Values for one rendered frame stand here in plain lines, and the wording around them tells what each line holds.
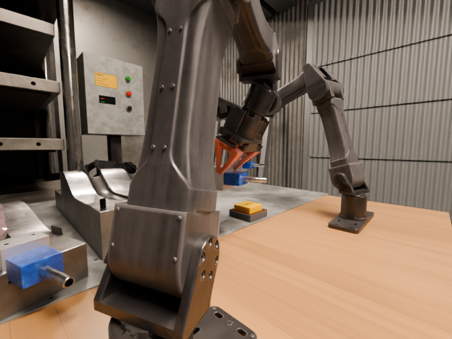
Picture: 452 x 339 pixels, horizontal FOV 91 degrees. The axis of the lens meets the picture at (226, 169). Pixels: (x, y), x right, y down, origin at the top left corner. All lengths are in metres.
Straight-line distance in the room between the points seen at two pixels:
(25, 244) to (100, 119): 1.02
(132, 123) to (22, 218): 0.96
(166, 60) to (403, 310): 0.40
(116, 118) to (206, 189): 1.22
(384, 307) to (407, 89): 2.09
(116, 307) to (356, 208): 0.60
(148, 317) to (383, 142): 2.26
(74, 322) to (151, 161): 0.24
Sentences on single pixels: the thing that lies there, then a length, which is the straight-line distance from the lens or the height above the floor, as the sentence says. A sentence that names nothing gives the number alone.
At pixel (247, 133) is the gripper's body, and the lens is 0.47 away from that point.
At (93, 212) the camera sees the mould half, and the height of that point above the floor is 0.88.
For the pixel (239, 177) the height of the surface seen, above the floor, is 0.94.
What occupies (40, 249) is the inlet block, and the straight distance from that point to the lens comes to 0.39.
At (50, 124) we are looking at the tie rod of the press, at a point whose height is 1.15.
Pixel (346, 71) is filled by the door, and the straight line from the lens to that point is 2.50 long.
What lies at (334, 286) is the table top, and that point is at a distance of 0.40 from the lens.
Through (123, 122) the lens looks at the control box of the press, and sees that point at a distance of 1.39.
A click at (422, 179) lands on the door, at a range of 2.33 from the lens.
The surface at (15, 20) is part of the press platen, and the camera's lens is 1.36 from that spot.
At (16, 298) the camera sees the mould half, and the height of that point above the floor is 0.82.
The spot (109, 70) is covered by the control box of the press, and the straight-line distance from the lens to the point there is 1.42.
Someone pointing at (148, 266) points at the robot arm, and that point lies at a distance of 0.18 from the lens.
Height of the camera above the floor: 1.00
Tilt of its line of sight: 6 degrees down
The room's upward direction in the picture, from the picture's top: straight up
